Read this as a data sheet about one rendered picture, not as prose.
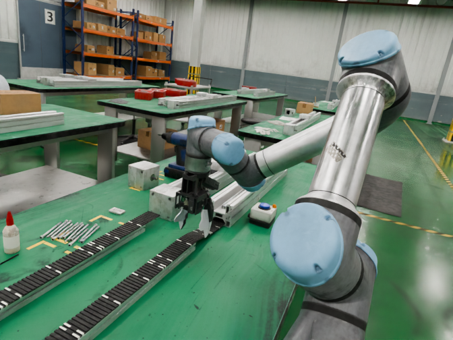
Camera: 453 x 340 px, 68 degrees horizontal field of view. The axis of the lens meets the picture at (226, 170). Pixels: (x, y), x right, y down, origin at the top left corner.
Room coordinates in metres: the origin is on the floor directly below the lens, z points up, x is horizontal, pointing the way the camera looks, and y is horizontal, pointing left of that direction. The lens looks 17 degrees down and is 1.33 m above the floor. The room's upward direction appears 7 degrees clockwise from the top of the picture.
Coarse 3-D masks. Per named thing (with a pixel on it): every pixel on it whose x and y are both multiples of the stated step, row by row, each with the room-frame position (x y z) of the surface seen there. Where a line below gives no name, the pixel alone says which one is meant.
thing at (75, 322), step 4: (68, 320) 0.53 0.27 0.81; (72, 320) 0.54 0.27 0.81; (76, 320) 0.54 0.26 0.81; (80, 320) 0.54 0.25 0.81; (72, 324) 0.53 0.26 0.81; (76, 324) 0.53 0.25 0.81; (80, 324) 0.53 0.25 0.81; (84, 324) 0.53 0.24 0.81; (88, 324) 0.53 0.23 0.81; (76, 328) 0.52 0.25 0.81; (80, 328) 0.52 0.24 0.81; (84, 328) 0.52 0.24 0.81; (88, 328) 0.52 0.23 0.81; (84, 332) 0.51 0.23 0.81
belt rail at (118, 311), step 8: (192, 248) 0.89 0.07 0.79; (184, 256) 0.85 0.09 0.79; (176, 264) 0.81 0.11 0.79; (160, 272) 0.74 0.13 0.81; (168, 272) 0.77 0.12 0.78; (152, 280) 0.71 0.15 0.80; (144, 288) 0.68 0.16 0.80; (136, 296) 0.65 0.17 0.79; (128, 304) 0.63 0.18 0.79; (112, 312) 0.58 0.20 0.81; (120, 312) 0.60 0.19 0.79; (104, 320) 0.56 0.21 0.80; (112, 320) 0.58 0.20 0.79; (96, 328) 0.54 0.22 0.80; (104, 328) 0.56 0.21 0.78; (88, 336) 0.52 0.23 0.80
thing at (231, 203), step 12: (276, 180) 1.62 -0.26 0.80; (228, 192) 1.22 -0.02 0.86; (240, 192) 1.30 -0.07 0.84; (252, 192) 1.27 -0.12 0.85; (264, 192) 1.44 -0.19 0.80; (216, 204) 1.13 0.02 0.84; (228, 204) 1.09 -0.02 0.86; (240, 204) 1.16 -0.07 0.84; (252, 204) 1.29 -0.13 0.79; (216, 216) 1.11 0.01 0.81; (228, 216) 1.09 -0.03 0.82; (240, 216) 1.17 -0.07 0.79
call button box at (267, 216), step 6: (258, 204) 1.19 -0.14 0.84; (252, 210) 1.14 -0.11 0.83; (258, 210) 1.13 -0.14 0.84; (264, 210) 1.14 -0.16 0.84; (270, 210) 1.14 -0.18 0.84; (252, 216) 1.14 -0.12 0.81; (258, 216) 1.13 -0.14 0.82; (264, 216) 1.12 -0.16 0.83; (270, 216) 1.11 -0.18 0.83; (252, 222) 1.14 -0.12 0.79; (258, 222) 1.13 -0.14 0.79; (264, 222) 1.12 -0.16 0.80; (270, 222) 1.13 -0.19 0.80
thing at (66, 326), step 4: (64, 324) 0.52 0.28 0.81; (68, 324) 0.52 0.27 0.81; (60, 328) 0.51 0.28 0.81; (64, 328) 0.51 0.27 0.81; (68, 328) 0.52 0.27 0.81; (72, 328) 0.52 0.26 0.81; (64, 332) 0.51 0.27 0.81; (68, 332) 0.51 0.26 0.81; (72, 332) 0.51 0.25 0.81; (76, 332) 0.51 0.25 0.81; (80, 332) 0.51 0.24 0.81; (72, 336) 0.50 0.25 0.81; (76, 336) 0.50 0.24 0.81; (80, 336) 0.50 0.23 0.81
